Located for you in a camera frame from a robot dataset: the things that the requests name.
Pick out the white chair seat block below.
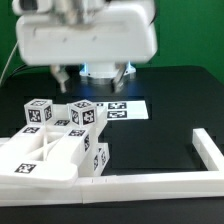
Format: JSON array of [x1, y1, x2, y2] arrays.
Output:
[[78, 140, 98, 177]]

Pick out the white tagged cube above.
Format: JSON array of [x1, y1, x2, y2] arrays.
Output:
[[24, 99, 53, 125], [68, 99, 97, 127]]

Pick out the white marker base plate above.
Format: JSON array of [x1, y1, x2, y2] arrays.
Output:
[[96, 100, 150, 121]]

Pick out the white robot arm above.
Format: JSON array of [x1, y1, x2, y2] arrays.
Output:
[[12, 0, 158, 91]]

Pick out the white L-shaped fence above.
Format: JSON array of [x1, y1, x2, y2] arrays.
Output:
[[0, 129, 224, 206]]

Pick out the white chair back frame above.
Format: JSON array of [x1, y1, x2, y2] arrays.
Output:
[[0, 107, 107, 188]]

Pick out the white cable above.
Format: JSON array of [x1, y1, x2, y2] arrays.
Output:
[[0, 41, 19, 84]]

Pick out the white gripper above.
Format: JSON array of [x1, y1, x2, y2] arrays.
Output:
[[12, 0, 157, 93]]

